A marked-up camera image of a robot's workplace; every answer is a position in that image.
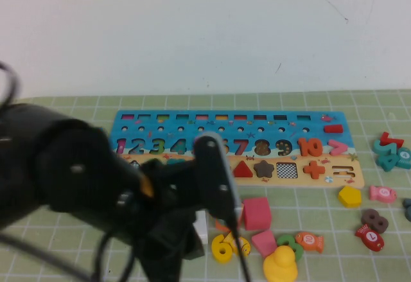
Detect red triangle piece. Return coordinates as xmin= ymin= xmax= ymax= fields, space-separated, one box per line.
xmin=232 ymin=160 xmax=253 ymax=179

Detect yellow rubber duck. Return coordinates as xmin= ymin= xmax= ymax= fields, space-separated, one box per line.
xmin=263 ymin=245 xmax=299 ymax=282

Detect teal fish piece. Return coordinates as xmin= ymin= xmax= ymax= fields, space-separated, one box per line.
xmin=396 ymin=146 xmax=411 ymax=170

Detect white charger plug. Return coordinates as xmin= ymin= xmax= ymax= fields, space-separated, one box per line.
xmin=193 ymin=210 xmax=209 ymax=245

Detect red fish piece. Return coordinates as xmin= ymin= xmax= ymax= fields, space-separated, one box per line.
xmin=354 ymin=224 xmax=385 ymax=252

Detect pink greater-than sign piece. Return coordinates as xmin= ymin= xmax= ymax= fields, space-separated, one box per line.
xmin=328 ymin=139 xmax=349 ymax=157

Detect orange plus sign piece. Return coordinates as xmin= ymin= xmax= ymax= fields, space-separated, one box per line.
xmin=302 ymin=160 xmax=326 ymax=180

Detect red number seven piece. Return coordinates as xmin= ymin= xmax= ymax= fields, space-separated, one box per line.
xmin=380 ymin=131 xmax=405 ymax=150

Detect brown star piece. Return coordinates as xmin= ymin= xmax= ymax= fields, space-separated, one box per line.
xmin=253 ymin=159 xmax=275 ymax=179

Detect green number three piece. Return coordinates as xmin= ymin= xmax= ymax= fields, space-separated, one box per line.
xmin=276 ymin=234 xmax=304 ymax=262

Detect blue and tan puzzle board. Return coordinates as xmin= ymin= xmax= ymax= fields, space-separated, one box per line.
xmin=110 ymin=110 xmax=366 ymax=189

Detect brown number eight piece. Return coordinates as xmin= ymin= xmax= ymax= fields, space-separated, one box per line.
xmin=360 ymin=208 xmax=389 ymax=234

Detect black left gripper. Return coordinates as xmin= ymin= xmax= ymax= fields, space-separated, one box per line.
xmin=139 ymin=158 xmax=207 ymax=282

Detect teal number four piece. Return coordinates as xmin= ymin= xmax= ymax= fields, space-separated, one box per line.
xmin=376 ymin=152 xmax=402 ymax=171

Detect black camera cable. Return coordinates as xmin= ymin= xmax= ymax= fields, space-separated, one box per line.
xmin=0 ymin=216 xmax=253 ymax=282

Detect yellow fish piece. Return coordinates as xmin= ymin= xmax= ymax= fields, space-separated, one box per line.
xmin=224 ymin=232 xmax=252 ymax=258

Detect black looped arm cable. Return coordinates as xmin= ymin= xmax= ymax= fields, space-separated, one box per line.
xmin=0 ymin=62 xmax=21 ymax=108

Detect orange fish piece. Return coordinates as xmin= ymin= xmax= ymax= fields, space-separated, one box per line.
xmin=294 ymin=231 xmax=324 ymax=254

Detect yellow pentagon piece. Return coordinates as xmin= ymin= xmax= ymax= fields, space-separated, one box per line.
xmin=337 ymin=185 xmax=363 ymax=208

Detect pink trapezoid piece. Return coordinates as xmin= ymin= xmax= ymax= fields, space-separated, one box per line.
xmin=251 ymin=229 xmax=279 ymax=259

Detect green grid table mat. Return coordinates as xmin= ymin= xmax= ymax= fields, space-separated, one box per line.
xmin=0 ymin=89 xmax=411 ymax=282

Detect yellow number six piece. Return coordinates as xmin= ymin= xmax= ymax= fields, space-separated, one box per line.
xmin=211 ymin=233 xmax=234 ymax=264

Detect pink fish piece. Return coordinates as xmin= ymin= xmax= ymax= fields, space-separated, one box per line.
xmin=368 ymin=184 xmax=398 ymax=204

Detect orange cube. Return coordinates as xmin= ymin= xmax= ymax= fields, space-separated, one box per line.
xmin=214 ymin=204 xmax=245 ymax=234

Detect crimson cube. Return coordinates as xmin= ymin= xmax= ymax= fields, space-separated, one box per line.
xmin=241 ymin=197 xmax=273 ymax=231

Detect teal number five piece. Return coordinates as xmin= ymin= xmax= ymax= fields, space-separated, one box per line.
xmin=372 ymin=139 xmax=399 ymax=157

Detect orange number ten piece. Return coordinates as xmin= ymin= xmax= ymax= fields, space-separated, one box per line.
xmin=297 ymin=137 xmax=324 ymax=157

